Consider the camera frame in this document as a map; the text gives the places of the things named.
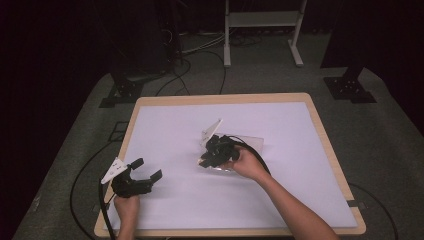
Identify black stand base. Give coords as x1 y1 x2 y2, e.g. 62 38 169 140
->
322 65 378 105
98 71 145 109

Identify person's right hand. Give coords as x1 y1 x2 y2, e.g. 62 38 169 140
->
220 145 272 183

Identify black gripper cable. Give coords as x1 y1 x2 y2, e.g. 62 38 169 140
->
228 134 400 240
97 178 118 240

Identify white metal stand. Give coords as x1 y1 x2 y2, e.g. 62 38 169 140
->
223 0 308 69

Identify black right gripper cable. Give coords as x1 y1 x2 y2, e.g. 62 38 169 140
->
228 134 400 240

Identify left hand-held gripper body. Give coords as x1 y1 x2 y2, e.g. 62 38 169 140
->
100 156 155 199

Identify black wire frame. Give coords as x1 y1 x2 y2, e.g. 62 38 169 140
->
109 120 130 142

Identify white floor cables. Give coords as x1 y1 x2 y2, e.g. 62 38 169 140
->
179 30 228 55

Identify person's left hand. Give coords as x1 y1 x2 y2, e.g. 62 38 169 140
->
113 194 141 232

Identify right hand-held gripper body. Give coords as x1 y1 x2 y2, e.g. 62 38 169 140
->
200 118 242 164

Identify black tape strip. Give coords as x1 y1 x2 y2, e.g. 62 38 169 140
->
345 199 368 210

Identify white table mat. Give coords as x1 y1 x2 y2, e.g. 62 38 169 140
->
103 101 358 231

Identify clear plastic pencil case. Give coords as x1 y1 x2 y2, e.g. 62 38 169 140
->
196 132 265 174

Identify thin black floor cable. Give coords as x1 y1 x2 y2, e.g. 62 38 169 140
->
69 139 118 240

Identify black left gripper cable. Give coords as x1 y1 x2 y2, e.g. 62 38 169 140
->
97 178 118 240

